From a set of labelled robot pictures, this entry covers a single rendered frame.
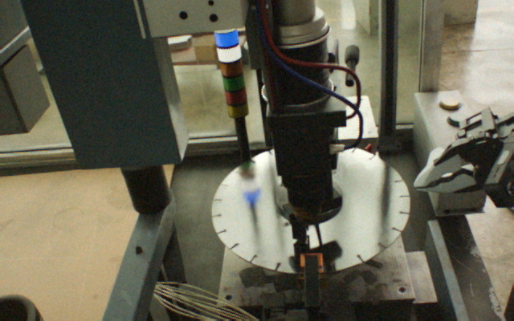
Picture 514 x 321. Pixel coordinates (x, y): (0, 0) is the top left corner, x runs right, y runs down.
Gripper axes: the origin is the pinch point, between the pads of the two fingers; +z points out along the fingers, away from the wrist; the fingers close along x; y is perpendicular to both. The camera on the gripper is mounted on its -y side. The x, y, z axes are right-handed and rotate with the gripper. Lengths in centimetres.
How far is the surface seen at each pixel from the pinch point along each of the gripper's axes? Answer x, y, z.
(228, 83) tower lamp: 25.8, 21.9, 27.9
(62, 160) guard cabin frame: 33, 30, 91
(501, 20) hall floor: -124, 340, -9
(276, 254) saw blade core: 8.0, -13.0, 19.6
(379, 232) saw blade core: 0.0, -6.5, 7.4
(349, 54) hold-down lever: 24.8, -1.4, -3.5
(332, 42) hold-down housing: 28.6, -5.4, -4.1
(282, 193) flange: 9.9, -0.1, 20.6
